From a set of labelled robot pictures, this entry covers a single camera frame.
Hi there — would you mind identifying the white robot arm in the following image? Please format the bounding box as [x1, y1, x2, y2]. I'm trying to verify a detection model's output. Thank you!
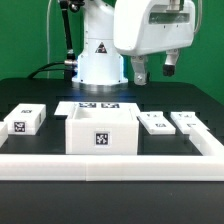
[72, 0, 195, 87]

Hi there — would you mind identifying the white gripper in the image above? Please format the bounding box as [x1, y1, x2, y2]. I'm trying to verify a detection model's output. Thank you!
[114, 0, 195, 85]

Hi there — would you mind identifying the black cable bundle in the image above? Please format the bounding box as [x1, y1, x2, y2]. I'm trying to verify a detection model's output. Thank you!
[27, 61, 74, 80]

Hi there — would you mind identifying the white U-shaped fence frame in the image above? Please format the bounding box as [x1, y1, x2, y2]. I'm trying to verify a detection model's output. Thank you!
[0, 128, 224, 181]

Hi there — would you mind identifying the white cabinet top block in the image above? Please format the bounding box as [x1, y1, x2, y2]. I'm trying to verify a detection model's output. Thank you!
[4, 103, 46, 135]

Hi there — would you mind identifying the white cabinet body box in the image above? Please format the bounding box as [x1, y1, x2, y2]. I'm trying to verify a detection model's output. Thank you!
[65, 102, 140, 155]

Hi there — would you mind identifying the white marker base sheet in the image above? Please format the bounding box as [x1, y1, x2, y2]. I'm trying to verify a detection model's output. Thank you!
[54, 101, 140, 116]

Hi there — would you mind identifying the white cabinet door panel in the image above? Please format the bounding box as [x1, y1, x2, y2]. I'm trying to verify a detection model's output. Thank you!
[138, 111, 176, 135]

